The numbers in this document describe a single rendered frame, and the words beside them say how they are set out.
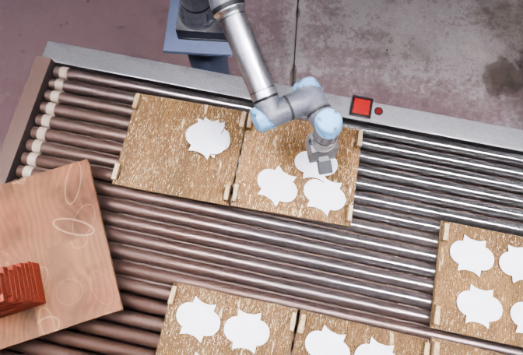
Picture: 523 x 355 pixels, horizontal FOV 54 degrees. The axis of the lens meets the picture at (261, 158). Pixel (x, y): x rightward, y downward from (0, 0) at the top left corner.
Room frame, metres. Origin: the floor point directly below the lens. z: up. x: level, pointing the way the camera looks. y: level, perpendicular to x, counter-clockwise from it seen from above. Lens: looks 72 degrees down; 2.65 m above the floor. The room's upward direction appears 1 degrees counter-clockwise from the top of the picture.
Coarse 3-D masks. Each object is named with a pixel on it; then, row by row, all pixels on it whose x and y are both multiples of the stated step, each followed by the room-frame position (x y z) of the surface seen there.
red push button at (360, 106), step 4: (356, 100) 0.76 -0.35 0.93; (360, 100) 0.76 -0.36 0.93; (364, 100) 0.76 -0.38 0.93; (368, 100) 0.76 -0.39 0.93; (356, 104) 0.75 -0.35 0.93; (360, 104) 0.75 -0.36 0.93; (364, 104) 0.75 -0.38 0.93; (368, 104) 0.75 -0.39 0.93; (356, 108) 0.73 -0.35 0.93; (360, 108) 0.73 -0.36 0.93; (364, 108) 0.73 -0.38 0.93; (368, 108) 0.73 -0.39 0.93; (352, 112) 0.72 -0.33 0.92; (356, 112) 0.72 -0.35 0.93; (360, 112) 0.72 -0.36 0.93; (364, 112) 0.72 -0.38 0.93; (368, 112) 0.72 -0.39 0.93
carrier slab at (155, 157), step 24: (144, 96) 0.79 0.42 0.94; (144, 120) 0.70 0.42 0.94; (168, 120) 0.70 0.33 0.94; (192, 120) 0.70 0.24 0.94; (144, 144) 0.61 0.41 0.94; (168, 144) 0.61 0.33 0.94; (240, 144) 0.60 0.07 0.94; (144, 168) 0.52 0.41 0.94; (168, 168) 0.52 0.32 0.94; (192, 168) 0.52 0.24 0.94; (216, 168) 0.51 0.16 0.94; (168, 192) 0.43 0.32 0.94; (192, 192) 0.43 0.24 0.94; (216, 192) 0.43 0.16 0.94
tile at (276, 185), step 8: (280, 168) 0.51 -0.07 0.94; (264, 176) 0.48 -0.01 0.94; (272, 176) 0.48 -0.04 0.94; (280, 176) 0.48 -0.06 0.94; (288, 176) 0.48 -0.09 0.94; (264, 184) 0.45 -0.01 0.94; (272, 184) 0.45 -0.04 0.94; (280, 184) 0.45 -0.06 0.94; (288, 184) 0.45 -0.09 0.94; (264, 192) 0.42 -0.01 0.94; (272, 192) 0.42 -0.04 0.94; (280, 192) 0.42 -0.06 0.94; (288, 192) 0.42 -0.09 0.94; (296, 192) 0.42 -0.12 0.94; (272, 200) 0.40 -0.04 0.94; (280, 200) 0.39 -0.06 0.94; (288, 200) 0.39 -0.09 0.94
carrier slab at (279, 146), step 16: (272, 128) 0.66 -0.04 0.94; (288, 128) 0.66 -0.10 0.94; (304, 128) 0.66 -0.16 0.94; (352, 128) 0.65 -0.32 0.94; (256, 144) 0.60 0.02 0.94; (272, 144) 0.60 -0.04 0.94; (288, 144) 0.60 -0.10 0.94; (304, 144) 0.60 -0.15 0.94; (352, 144) 0.59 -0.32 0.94; (240, 160) 0.54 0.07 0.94; (256, 160) 0.54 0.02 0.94; (272, 160) 0.54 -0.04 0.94; (288, 160) 0.54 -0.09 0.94; (352, 160) 0.53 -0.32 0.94; (240, 176) 0.48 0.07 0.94; (256, 176) 0.48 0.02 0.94; (336, 176) 0.48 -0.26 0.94; (352, 176) 0.48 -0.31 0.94; (240, 192) 0.43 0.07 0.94; (256, 192) 0.43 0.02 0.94; (352, 192) 0.42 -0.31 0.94; (256, 208) 0.37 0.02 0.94; (272, 208) 0.37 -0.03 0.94; (288, 208) 0.37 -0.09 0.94; (304, 208) 0.37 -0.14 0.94; (336, 224) 0.31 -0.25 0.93
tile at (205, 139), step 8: (192, 128) 0.65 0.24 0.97; (200, 128) 0.65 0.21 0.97; (208, 128) 0.65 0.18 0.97; (216, 128) 0.65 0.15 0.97; (192, 136) 0.62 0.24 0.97; (200, 136) 0.62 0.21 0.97; (208, 136) 0.62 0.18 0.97; (216, 136) 0.62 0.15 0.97; (192, 144) 0.59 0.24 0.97; (200, 144) 0.59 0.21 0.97; (208, 144) 0.59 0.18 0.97; (216, 144) 0.59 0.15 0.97; (224, 144) 0.59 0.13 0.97; (200, 152) 0.56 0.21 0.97; (208, 152) 0.56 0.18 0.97; (216, 152) 0.56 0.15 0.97
